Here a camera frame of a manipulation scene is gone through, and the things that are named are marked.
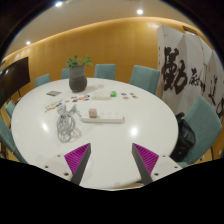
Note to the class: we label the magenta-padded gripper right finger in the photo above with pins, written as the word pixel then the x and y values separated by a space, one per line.
pixel 146 160

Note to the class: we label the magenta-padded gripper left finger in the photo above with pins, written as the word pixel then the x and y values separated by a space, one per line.
pixel 75 160

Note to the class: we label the black bag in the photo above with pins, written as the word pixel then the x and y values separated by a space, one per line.
pixel 183 140

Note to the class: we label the white power strip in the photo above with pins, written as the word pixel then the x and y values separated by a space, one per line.
pixel 110 117

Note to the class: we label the colourful sticker sheet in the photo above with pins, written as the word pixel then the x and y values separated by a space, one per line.
pixel 53 106

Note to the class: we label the dark square sticker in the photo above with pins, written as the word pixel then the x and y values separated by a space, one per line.
pixel 75 100

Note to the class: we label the teal upholstered chair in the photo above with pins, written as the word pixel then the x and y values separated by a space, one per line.
pixel 145 79
pixel 10 108
pixel 6 133
pixel 105 71
pixel 42 80
pixel 65 73
pixel 204 126

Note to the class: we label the small grey card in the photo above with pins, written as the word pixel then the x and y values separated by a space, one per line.
pixel 54 93

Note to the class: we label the small green object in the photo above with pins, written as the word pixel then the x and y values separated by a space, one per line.
pixel 113 94

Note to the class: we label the potted plant in grey vase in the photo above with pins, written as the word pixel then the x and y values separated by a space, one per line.
pixel 77 80

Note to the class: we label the white calligraphy folding screen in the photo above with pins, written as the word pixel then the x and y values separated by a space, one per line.
pixel 186 66

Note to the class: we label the ceiling lights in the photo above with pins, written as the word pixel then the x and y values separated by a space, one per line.
pixel 139 11

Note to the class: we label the black wall monitor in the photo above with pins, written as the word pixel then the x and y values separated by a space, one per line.
pixel 13 78

